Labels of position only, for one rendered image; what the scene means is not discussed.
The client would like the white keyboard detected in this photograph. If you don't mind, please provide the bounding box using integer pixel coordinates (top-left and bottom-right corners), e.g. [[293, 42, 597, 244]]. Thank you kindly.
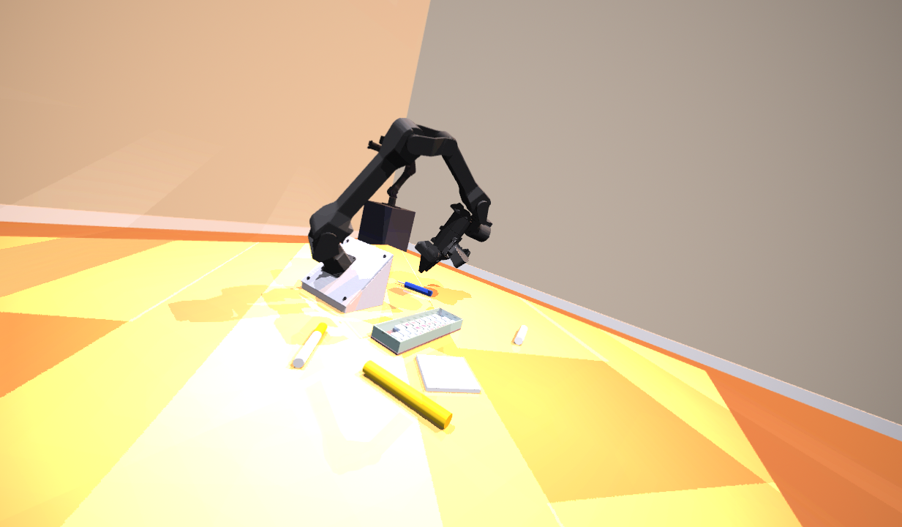
[[371, 307, 464, 355]]

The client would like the blue stylus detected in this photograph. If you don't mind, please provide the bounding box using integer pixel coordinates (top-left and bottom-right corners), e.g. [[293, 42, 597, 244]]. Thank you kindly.
[[398, 281, 433, 296]]

